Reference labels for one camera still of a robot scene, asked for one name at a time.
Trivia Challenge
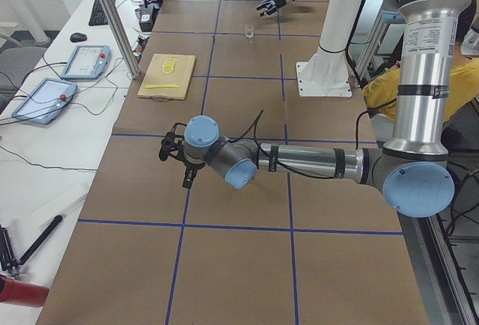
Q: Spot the blue teach pendant near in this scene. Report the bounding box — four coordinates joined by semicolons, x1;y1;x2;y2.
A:
11;78;78;125

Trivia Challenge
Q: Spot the yellow plastic knife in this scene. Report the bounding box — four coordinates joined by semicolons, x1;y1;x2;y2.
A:
144;83;180;89

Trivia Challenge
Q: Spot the black computer mouse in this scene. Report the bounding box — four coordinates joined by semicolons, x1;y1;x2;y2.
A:
70;32;88;43

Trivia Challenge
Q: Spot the black rod tool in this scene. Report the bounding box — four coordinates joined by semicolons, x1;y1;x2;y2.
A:
18;215;63;266

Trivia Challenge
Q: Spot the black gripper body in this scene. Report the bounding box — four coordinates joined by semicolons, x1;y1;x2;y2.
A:
183;154;204;171
272;0;287;9

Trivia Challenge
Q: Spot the red cylinder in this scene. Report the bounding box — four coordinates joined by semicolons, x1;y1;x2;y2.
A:
0;276;49;308

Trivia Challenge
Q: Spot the clear glass shaker cup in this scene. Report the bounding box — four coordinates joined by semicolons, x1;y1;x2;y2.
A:
245;25;254;38

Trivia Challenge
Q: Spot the black keyboard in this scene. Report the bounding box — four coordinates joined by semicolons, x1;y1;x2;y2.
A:
88;0;109;26

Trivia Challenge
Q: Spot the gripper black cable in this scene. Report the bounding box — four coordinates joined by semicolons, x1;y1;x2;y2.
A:
228;109;379;180

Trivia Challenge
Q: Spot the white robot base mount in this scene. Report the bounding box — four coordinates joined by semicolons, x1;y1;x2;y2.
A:
296;0;362;97

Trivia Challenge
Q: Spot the blue teach pendant far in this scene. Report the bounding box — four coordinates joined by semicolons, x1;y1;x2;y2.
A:
61;45;111;81

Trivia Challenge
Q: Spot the bamboo cutting board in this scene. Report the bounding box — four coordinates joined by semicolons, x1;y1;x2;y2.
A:
138;54;196;100

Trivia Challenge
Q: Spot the aluminium frame post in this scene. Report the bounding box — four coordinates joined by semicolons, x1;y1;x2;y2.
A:
100;0;140;79

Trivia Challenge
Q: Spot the person in yellow shirt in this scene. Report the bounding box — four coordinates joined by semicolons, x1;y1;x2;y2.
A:
362;0;478;122

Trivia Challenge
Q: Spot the blue teach pendant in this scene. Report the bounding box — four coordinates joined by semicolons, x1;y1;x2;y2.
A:
61;45;111;81
11;78;78;125

